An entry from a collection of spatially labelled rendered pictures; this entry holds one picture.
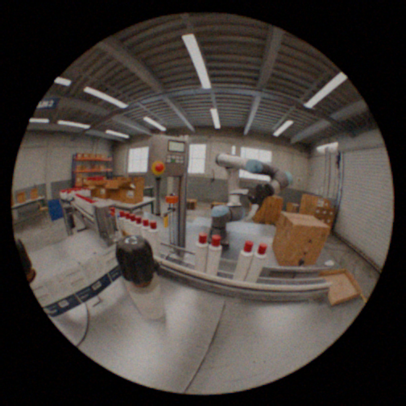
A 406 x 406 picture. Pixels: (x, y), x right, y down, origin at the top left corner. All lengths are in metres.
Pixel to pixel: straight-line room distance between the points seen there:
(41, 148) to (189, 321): 7.94
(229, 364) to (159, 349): 0.21
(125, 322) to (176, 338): 0.17
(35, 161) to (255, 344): 8.05
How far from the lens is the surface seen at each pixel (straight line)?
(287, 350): 0.57
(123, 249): 0.24
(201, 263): 0.53
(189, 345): 0.43
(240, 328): 0.52
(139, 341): 0.45
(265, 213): 3.95
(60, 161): 7.98
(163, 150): 0.57
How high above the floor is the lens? 1.30
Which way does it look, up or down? 13 degrees down
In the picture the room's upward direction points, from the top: 4 degrees clockwise
